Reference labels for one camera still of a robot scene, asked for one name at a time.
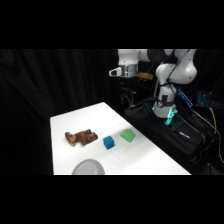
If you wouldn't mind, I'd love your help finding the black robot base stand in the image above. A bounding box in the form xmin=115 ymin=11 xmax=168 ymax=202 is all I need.
xmin=123 ymin=97 xmax=209 ymax=176

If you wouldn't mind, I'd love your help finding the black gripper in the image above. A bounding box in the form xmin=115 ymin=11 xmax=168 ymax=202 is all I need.
xmin=119 ymin=76 xmax=138 ymax=108

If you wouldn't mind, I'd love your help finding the brown teddy bear toy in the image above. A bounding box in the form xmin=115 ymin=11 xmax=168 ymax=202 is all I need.
xmin=64 ymin=128 xmax=99 ymax=148

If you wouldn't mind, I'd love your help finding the blue lit keyboard device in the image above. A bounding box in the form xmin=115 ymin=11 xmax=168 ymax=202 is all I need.
xmin=176 ymin=88 xmax=224 ymax=109

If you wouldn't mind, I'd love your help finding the green triangle block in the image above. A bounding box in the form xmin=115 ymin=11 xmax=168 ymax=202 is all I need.
xmin=119 ymin=128 xmax=137 ymax=143

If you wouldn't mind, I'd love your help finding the yellow cable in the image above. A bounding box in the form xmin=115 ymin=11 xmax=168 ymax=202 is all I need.
xmin=191 ymin=107 xmax=224 ymax=164

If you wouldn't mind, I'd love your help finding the blue cube block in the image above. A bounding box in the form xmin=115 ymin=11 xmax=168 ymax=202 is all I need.
xmin=102 ymin=135 xmax=116 ymax=150

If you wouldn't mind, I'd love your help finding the tan cardboard object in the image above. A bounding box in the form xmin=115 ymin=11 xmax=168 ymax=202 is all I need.
xmin=135 ymin=71 xmax=155 ymax=82

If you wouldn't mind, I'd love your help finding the black curtain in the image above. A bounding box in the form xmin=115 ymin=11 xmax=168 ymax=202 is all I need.
xmin=0 ymin=49 xmax=224 ymax=176

